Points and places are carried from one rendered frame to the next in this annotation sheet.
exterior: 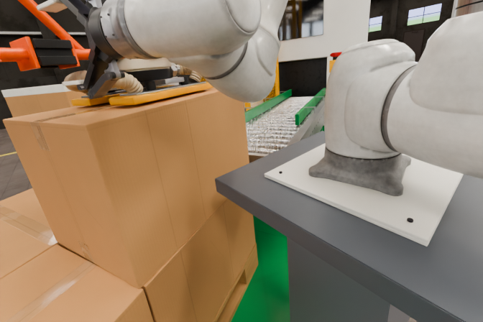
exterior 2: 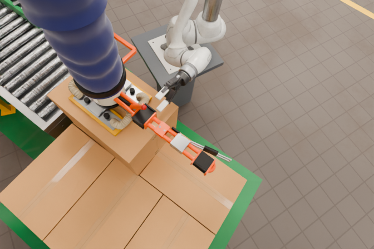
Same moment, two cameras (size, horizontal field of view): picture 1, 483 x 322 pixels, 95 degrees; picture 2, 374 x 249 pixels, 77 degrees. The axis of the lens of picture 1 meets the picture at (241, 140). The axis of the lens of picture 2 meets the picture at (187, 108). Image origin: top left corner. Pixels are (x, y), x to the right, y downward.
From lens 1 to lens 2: 1.43 m
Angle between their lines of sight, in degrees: 75
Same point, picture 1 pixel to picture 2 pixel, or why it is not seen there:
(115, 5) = (195, 73)
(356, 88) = (187, 37)
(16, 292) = (164, 174)
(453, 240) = not seen: hidden behind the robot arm
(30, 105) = not seen: outside the picture
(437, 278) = (213, 61)
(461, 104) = (211, 36)
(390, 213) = not seen: hidden behind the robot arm
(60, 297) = (171, 156)
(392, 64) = (190, 26)
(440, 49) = (207, 29)
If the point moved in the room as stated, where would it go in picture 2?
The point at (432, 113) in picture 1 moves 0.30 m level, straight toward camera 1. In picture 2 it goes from (206, 38) to (239, 69)
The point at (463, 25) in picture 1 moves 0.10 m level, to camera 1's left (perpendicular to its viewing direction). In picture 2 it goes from (210, 26) to (208, 38)
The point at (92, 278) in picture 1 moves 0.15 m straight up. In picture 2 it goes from (166, 148) to (166, 142)
